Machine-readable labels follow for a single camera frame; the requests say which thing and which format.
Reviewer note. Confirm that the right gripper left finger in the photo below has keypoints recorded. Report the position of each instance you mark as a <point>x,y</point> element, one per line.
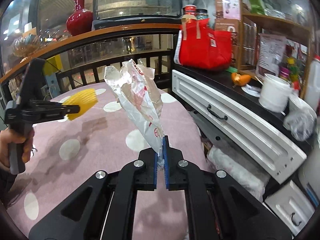
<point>103,207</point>

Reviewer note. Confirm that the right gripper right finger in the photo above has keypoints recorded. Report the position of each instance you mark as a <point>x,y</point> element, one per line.
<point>218,207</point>

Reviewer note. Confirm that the white red paper wrapper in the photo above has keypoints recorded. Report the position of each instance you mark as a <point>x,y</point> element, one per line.
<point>134,88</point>

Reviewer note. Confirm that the person's left hand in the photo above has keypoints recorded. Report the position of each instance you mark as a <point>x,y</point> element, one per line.
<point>10,136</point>

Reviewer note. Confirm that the white plastic bag roll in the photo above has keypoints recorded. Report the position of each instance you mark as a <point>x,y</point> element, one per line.
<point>240,167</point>

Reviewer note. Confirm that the pink polka dot tablecloth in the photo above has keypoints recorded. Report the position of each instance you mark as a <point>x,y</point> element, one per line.
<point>67,153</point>

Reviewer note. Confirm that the white top right drawer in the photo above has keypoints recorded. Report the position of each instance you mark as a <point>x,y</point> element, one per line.
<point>292,206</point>

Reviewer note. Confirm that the dark wooden railing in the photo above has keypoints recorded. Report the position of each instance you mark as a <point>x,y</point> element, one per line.
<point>163,74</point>

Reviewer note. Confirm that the white long drawer front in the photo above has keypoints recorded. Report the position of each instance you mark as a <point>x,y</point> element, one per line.
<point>272,150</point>

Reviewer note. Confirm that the red ceramic vase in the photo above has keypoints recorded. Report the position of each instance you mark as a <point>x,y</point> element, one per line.
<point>80,20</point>

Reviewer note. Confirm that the clear plastic bag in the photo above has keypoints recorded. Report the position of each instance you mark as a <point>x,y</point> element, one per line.
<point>301,119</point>

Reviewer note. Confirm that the white paper cup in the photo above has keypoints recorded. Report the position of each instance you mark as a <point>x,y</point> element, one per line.
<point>274,93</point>

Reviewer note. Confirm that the orange fruit peel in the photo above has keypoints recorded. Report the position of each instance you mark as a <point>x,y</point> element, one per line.
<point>240,80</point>

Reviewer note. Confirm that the red tote bag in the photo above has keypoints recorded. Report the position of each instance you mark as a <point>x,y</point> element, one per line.
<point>199,46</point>

